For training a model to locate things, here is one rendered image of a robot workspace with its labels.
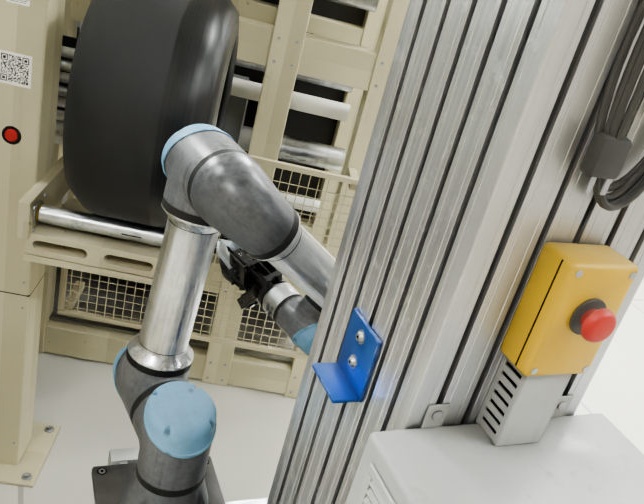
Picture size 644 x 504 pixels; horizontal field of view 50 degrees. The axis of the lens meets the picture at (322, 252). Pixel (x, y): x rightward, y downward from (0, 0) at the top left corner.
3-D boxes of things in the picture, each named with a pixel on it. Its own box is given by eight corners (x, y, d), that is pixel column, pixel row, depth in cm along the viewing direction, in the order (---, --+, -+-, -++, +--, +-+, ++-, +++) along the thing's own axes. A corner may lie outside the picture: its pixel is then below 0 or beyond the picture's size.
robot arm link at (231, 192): (263, 166, 90) (420, 327, 124) (230, 136, 98) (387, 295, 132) (201, 229, 90) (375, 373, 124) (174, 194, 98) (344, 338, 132)
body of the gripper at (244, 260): (256, 236, 145) (291, 270, 139) (257, 264, 151) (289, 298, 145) (226, 251, 141) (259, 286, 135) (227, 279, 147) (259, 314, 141)
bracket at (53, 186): (15, 238, 163) (18, 200, 159) (66, 179, 199) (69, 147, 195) (30, 241, 164) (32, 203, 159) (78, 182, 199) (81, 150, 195)
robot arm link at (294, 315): (346, 330, 135) (318, 362, 136) (311, 295, 141) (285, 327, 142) (328, 322, 128) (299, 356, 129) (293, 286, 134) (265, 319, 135)
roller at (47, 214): (38, 216, 170) (32, 224, 166) (39, 200, 168) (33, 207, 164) (179, 244, 174) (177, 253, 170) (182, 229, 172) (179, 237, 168)
